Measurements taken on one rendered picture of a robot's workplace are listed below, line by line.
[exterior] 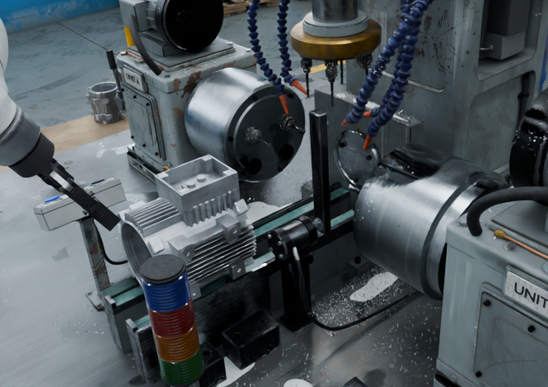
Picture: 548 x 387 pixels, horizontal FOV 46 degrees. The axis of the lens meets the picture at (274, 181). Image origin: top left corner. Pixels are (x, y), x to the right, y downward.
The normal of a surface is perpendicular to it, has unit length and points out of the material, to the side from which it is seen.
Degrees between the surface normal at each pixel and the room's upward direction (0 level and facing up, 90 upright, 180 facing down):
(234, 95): 28
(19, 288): 0
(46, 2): 90
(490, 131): 90
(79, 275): 0
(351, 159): 90
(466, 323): 89
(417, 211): 51
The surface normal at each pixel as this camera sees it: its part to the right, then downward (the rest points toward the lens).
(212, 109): -0.66, -0.27
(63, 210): 0.53, 0.00
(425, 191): -0.48, -0.54
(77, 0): 0.59, 0.36
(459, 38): -0.79, 0.36
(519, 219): -0.07, -0.86
